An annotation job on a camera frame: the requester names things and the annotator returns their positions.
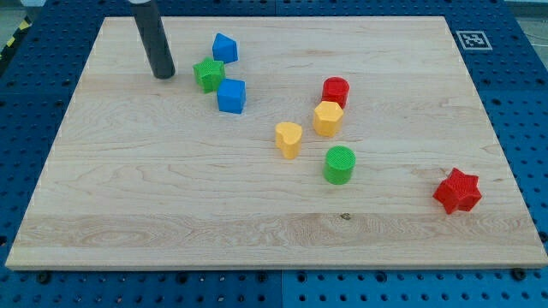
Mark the yellow hexagon block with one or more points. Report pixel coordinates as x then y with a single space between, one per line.
327 118

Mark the light wooden board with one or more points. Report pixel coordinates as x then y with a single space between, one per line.
148 174

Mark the yellow heart block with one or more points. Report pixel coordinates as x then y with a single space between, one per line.
288 137

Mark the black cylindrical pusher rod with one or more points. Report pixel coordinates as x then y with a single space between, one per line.
151 28

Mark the green star block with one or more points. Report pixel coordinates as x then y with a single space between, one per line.
208 74

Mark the white fiducial marker tag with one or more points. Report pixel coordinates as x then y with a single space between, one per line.
473 40

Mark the red cylinder block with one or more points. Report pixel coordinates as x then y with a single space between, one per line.
336 89

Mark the blue pentagon block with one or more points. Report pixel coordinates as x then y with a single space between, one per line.
224 49

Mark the green cylinder block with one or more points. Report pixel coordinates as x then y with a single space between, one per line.
339 165

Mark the blue cube block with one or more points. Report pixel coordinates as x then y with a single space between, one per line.
231 96

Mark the red star block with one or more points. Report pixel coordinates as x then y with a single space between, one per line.
459 191

